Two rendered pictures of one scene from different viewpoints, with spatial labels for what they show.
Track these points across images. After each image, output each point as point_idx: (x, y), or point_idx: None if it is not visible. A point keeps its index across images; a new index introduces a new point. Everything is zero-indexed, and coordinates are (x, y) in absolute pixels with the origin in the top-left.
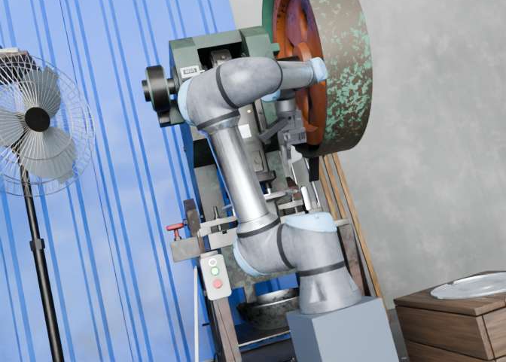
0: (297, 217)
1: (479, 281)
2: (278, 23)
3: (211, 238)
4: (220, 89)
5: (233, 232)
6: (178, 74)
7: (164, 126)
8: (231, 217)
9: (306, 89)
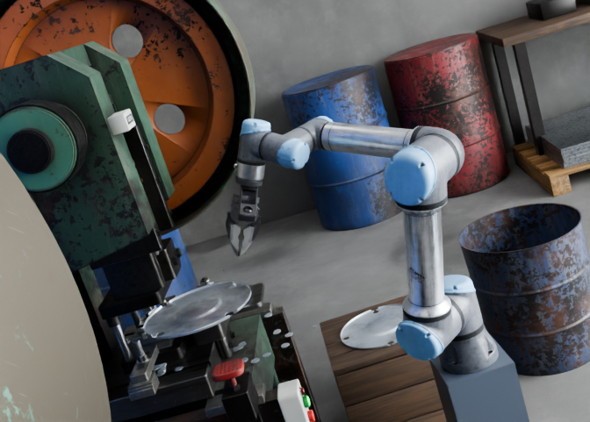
0: (466, 282)
1: (370, 325)
2: (25, 28)
3: (209, 378)
4: (457, 164)
5: (212, 362)
6: (106, 124)
7: None
8: (155, 350)
9: None
